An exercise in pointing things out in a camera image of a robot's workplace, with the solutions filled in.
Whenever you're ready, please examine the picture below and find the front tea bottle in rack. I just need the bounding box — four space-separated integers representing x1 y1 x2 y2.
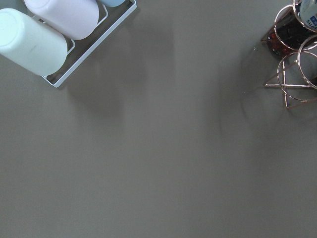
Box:
266 0 317 57

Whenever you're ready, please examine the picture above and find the light blue cup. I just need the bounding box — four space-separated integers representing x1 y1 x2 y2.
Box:
99 0 125 7

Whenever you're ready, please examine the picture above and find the pale pink cup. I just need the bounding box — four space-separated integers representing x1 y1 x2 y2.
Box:
25 0 99 40

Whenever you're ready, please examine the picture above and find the mint green cup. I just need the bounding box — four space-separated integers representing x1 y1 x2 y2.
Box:
0 8 67 76

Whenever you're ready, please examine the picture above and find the white wire cup rack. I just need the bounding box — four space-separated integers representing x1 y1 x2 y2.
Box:
41 0 137 88

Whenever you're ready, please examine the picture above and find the copper wire bottle rack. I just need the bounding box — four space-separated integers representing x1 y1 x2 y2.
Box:
261 0 317 110

